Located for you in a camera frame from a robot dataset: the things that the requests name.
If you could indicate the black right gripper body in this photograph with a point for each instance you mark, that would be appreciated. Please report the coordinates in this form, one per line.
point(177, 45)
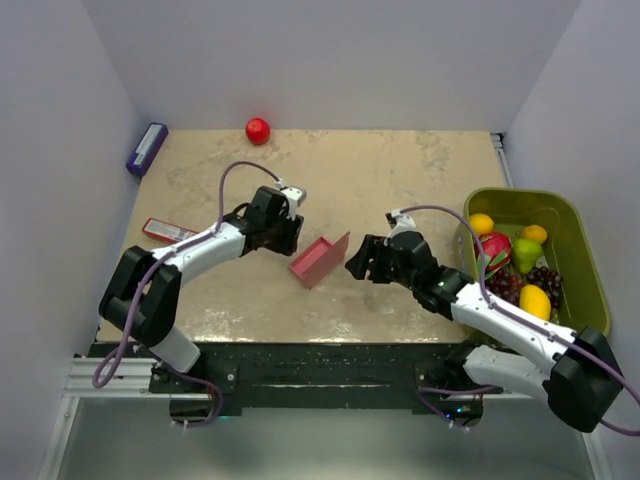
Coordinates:
point(391, 271)

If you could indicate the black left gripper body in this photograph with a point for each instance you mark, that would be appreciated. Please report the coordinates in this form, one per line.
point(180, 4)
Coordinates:
point(275, 229)

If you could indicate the pink paper box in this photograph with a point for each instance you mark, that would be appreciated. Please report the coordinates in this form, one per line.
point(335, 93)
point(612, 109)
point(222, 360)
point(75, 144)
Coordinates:
point(319, 260)

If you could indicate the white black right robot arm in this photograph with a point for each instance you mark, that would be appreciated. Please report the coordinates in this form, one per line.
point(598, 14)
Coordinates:
point(575, 373)

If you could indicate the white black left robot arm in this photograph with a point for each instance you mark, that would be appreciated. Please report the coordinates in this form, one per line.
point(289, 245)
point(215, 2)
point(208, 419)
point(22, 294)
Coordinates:
point(142, 296)

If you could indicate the yellow lemon upper left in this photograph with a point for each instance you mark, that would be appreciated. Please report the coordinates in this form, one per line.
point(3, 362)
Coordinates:
point(481, 224)

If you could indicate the red dragon fruit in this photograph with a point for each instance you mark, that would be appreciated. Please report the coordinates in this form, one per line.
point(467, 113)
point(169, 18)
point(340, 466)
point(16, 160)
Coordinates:
point(495, 253)

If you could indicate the red apple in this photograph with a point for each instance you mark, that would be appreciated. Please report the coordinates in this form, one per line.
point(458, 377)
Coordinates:
point(257, 131)

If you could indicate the dark purple grapes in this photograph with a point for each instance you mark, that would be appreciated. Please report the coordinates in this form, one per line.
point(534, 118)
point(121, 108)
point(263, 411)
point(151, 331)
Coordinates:
point(507, 284)

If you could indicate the red rectangular carton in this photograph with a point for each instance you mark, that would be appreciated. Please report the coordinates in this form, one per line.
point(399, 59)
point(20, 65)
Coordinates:
point(166, 232)

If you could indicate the green pear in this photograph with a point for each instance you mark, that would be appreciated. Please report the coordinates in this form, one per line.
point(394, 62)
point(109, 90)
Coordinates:
point(525, 254)

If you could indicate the orange fruit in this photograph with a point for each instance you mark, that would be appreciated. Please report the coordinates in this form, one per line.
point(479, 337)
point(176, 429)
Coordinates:
point(535, 233)

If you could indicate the purple rectangular carton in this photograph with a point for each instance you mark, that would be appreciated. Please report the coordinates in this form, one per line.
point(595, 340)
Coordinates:
point(147, 149)

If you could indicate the green plastic bin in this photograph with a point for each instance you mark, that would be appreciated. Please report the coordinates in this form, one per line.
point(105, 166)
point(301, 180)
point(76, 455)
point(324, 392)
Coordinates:
point(566, 250)

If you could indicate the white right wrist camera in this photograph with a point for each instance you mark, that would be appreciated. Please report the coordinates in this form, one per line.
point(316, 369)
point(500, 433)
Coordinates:
point(399, 222)

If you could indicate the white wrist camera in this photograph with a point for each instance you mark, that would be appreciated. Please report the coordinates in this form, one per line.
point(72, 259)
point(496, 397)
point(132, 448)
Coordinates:
point(399, 222)
point(295, 196)

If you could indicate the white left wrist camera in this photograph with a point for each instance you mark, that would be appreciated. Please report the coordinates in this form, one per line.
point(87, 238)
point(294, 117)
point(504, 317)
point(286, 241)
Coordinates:
point(295, 196)

